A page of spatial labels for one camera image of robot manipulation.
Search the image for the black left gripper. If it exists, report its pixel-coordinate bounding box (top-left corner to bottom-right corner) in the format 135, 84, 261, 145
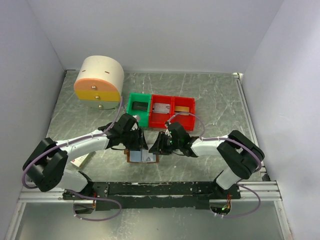
121, 126, 149, 151

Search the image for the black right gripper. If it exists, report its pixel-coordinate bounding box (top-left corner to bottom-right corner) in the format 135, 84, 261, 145
148, 131, 182, 156

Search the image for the brown leather card holder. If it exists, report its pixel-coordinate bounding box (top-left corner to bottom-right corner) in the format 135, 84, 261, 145
123, 148, 159, 164

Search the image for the black VIP card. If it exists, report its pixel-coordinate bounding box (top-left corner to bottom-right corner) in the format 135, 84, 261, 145
131, 101, 149, 112

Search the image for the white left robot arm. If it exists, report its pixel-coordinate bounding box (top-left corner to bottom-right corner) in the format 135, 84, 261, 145
22, 113, 148, 200

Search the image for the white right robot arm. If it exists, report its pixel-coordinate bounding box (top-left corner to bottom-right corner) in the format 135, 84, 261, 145
148, 122, 265, 199

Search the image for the silver white card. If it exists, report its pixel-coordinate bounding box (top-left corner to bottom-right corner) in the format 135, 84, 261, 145
152, 102, 171, 114

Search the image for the gold card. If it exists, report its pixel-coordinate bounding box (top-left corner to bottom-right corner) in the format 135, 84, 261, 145
174, 105, 190, 116

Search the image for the red middle plastic bin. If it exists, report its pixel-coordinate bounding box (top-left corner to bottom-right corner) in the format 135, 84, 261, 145
148, 94, 173, 129

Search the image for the red plastic bin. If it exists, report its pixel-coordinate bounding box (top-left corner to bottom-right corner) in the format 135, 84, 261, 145
170, 96, 196, 131
148, 94, 173, 129

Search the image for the green plastic bin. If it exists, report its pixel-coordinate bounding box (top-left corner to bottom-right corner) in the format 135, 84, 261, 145
126, 92, 152, 127

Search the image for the red right plastic bin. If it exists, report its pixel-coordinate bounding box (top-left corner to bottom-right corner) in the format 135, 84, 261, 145
170, 96, 196, 131

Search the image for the white cardboard box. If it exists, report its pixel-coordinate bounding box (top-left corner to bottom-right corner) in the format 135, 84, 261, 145
70, 152, 93, 168

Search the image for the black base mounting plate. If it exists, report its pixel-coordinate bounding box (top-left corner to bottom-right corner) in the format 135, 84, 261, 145
62, 181, 242, 212

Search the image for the round mini drawer cabinet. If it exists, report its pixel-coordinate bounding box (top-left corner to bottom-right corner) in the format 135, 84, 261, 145
73, 55, 125, 110

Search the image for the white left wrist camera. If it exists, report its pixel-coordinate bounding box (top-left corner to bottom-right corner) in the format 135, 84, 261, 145
133, 115, 141, 125

